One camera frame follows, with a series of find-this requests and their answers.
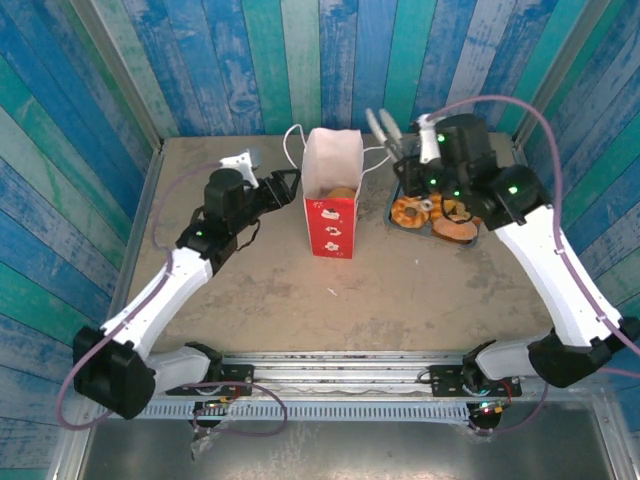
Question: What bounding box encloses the golden striped fake bread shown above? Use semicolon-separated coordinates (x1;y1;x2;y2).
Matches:
430;193;481;224

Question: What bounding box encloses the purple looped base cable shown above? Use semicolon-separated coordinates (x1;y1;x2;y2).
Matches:
191;377;291;437

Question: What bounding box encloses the thin black right gripper cable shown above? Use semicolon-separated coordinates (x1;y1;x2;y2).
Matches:
419;197;474;224

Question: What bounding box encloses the aluminium rail frame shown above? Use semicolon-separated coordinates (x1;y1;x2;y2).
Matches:
149;349;531;401

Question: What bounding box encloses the thin black left gripper cable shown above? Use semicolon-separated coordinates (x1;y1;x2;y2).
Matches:
234;219;262;252

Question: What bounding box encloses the red white paper bag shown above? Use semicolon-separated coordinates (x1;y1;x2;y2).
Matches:
283;123;391;260

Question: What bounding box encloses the grey metal tray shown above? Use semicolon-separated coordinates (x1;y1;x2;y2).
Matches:
383;134;482;247

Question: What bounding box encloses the slotted grey cable duct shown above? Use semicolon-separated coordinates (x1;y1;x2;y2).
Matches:
94;401;474;426

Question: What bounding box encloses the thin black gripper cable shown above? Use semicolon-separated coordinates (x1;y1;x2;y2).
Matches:
234;219;262;252
419;197;474;224

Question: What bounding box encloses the golden ring fake bread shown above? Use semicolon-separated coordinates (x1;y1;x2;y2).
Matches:
390;195;431;230

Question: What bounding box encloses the metal corner post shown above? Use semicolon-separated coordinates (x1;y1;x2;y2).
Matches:
512;0;614;149
69;0;166;151

